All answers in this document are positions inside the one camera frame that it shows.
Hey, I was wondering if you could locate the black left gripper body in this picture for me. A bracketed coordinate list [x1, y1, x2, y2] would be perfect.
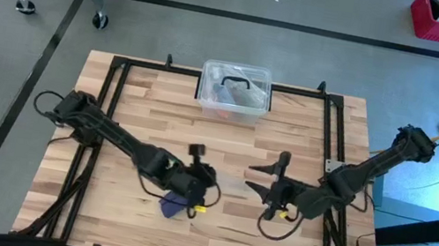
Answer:
[162, 139, 226, 212]

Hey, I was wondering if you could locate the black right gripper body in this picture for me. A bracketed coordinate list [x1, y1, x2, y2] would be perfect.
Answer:
[261, 148, 309, 226]

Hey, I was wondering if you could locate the purple elastic bandage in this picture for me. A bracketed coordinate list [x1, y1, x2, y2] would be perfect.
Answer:
[157, 189, 194, 222]

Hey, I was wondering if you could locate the dark blue roll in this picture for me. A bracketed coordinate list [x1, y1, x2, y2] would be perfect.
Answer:
[210, 81, 238, 108]

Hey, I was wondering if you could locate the red packet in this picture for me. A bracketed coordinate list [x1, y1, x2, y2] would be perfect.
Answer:
[215, 108, 235, 122]

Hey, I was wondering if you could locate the grey wrapped item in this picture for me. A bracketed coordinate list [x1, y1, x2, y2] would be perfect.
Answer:
[231, 87, 268, 112]

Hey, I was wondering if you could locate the clear plastic storage bin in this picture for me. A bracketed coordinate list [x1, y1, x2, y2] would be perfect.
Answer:
[193, 56, 278, 128]

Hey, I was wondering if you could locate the black metal beam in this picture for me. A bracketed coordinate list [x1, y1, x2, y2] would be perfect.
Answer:
[371, 195, 439, 246]

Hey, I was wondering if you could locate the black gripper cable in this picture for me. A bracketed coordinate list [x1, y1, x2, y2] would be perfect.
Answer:
[131, 167, 225, 225]
[254, 205, 308, 246]

